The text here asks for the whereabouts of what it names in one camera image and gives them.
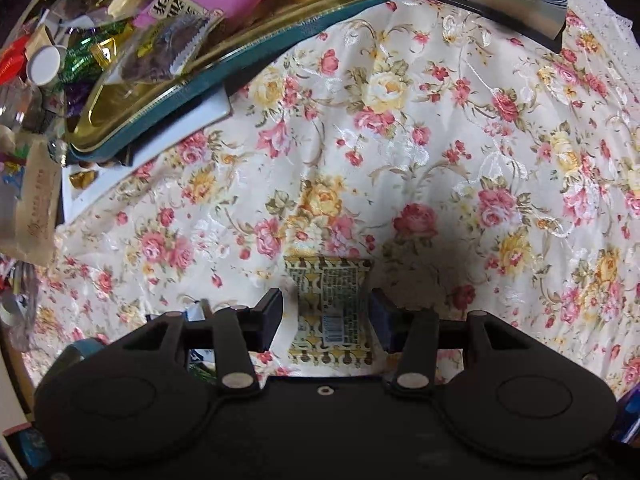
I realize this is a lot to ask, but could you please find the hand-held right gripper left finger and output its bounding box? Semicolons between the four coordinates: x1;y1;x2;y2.
122;288;285;392

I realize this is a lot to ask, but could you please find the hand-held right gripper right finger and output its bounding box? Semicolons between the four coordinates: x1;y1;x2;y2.
369;289;532;392

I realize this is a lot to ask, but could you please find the yellow patterned snack packet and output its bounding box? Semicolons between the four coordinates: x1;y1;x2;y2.
284;255;375;366

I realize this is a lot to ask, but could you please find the clear bag of brown snacks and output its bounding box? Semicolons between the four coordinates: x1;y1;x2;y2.
107;12;211;86

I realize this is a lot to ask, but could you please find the blue snack packet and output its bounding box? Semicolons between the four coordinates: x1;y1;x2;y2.
185;300;213;323

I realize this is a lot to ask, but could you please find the floral tablecloth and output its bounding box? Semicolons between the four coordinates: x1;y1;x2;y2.
22;0;640;401

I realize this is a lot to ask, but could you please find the white board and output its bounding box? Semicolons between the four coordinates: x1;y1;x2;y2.
60;87;233;221

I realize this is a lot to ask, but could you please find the clear glass dish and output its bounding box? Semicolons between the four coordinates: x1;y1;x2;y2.
0;255;43;356

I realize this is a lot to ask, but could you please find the kraft paper bag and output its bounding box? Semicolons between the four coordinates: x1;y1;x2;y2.
0;140;63;267

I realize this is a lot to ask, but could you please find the blue object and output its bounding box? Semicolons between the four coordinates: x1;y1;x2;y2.
617;385;640;446

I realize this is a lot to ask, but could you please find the teal tin with gold inside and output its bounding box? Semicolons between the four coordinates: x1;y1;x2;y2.
65;0;403;156

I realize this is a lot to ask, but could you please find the green tinsel wrapped candy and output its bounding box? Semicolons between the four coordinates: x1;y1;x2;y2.
57;22;133;83

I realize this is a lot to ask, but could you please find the dark flat box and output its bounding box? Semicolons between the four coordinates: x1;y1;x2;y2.
421;0;568;53

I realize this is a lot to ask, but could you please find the pale yellow wrapped candy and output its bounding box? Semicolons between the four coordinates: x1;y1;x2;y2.
107;0;151;16

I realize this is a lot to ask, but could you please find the red plastic packet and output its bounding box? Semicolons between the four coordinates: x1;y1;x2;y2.
0;35;31;86

